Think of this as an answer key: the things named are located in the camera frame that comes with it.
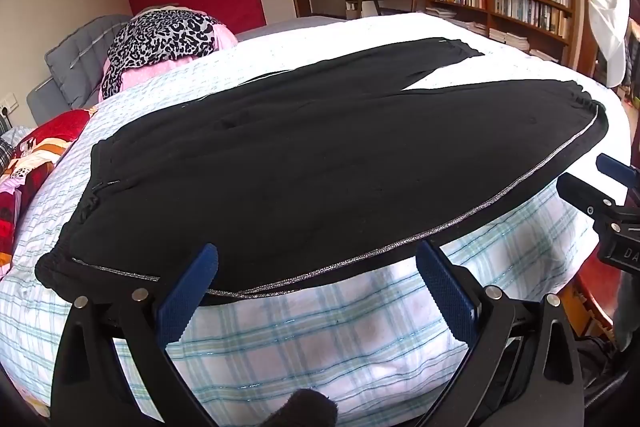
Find grey padded headboard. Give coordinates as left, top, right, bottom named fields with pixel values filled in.
left=27, top=14, right=136, bottom=128

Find pink blanket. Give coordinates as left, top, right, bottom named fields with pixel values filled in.
left=102, top=7, right=238, bottom=100

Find person's left hand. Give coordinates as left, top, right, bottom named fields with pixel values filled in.
left=260, top=388, right=341, bottom=427

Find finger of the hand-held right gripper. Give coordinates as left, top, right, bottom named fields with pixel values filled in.
left=595, top=153, right=640, bottom=190
left=556, top=173, right=618, bottom=219

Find red patterned pillow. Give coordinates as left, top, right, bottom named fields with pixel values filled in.
left=0, top=107, right=98, bottom=268

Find bed with white checked sheet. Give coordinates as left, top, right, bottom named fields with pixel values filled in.
left=0, top=12, right=631, bottom=423

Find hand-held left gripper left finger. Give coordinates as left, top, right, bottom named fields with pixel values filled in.
left=50, top=243, right=221, bottom=427

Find piles of magazines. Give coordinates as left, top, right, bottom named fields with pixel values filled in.
left=425, top=6, right=561, bottom=64

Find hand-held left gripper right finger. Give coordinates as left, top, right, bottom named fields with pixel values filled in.
left=416, top=239, right=586, bottom=427

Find white hanging cloth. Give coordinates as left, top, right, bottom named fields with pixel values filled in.
left=587, top=0, right=631, bottom=88

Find checked pillow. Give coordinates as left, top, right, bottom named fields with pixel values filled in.
left=0, top=117, right=26, bottom=172

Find leopard print cloth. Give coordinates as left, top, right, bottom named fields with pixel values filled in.
left=100, top=9, right=223, bottom=100

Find black pants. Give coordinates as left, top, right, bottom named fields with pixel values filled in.
left=35, top=37, right=610, bottom=303

